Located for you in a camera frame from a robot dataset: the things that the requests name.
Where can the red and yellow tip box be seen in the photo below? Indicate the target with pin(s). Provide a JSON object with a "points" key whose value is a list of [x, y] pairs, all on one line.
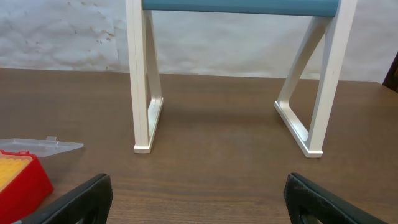
{"points": [[28, 189]]}

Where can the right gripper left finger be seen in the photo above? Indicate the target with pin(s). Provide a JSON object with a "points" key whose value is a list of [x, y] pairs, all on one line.
{"points": [[87, 199]]}

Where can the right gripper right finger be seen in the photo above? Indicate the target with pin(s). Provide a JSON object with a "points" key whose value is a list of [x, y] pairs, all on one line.
{"points": [[308, 202]]}

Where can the white and blue stand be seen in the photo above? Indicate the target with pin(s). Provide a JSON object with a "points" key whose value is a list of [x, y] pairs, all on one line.
{"points": [[138, 77]]}

